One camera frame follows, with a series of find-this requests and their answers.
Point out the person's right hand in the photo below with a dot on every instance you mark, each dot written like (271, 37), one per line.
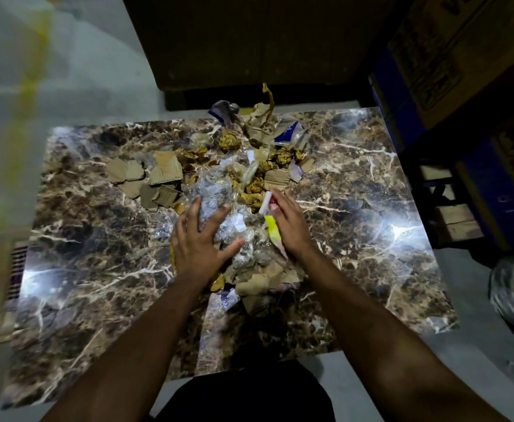
(294, 228)

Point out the person's left hand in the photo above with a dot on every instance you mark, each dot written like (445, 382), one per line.
(195, 254)

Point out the white paper piece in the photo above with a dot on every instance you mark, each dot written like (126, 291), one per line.
(265, 204)

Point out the clear bubble wrap sheet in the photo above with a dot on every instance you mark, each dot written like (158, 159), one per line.
(213, 193)

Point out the pile of cardboard and paper scraps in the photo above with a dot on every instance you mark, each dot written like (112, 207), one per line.
(164, 166)

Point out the blue foil wrapper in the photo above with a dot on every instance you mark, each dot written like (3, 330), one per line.
(287, 133)

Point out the checked cloth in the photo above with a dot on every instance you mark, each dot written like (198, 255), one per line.
(17, 272)

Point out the person's left forearm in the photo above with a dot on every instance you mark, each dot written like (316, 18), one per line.
(142, 356)

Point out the person's right forearm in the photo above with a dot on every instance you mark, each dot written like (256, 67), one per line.
(384, 347)

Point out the marble pattern table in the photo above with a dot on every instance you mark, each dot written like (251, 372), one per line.
(107, 259)

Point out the person's dark clothing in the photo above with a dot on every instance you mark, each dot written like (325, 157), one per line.
(248, 399)

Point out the wooden pallet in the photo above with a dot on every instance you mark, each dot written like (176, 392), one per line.
(459, 219)

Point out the large dark cardboard box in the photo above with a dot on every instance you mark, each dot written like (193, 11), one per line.
(248, 39)

